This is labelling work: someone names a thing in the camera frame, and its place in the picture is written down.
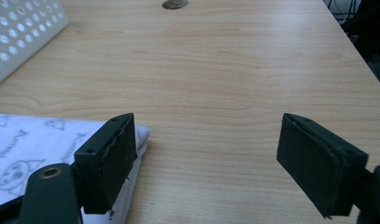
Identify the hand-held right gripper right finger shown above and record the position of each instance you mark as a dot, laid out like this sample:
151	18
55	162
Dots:
318	168

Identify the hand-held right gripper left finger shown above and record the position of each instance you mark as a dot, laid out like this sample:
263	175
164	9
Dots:
103	168

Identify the white printed cloth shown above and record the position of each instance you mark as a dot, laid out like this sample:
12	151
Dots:
32	149

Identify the white perforated basket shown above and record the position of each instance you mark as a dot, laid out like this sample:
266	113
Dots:
19	34

